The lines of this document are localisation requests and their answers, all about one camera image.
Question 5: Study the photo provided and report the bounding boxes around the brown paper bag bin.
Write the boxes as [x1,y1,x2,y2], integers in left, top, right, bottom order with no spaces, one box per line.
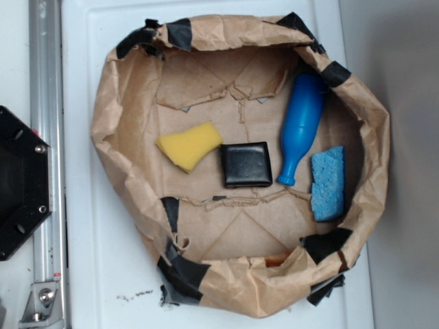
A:
[91,13,390,318]

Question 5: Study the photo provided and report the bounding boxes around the black square block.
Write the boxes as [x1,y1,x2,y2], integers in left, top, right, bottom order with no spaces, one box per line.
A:
[219,142,273,188]

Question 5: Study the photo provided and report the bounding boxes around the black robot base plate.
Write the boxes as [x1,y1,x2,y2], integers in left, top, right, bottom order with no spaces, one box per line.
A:
[1,106,51,261]

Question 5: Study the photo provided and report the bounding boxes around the aluminium extrusion rail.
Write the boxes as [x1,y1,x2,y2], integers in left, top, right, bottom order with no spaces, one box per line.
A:
[29,1,71,328]

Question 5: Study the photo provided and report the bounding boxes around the blue plastic bottle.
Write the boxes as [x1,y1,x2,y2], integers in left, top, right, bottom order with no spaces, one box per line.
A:
[277,73,329,186]

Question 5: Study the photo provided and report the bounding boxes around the white plastic tray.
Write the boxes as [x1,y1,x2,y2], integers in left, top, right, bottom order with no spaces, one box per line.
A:
[61,1,375,328]

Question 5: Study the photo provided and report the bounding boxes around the blue sponge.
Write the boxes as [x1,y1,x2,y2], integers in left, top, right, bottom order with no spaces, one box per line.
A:
[311,146,345,222]

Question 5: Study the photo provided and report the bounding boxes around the yellow sponge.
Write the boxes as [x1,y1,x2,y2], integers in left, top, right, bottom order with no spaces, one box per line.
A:
[156,121,223,173]

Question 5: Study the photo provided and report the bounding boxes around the metal corner bracket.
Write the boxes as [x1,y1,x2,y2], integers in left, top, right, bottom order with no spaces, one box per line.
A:
[19,281,65,328]

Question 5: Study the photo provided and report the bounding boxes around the orange object under bag rim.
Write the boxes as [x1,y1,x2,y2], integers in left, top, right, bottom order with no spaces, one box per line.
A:
[264,250,292,267]

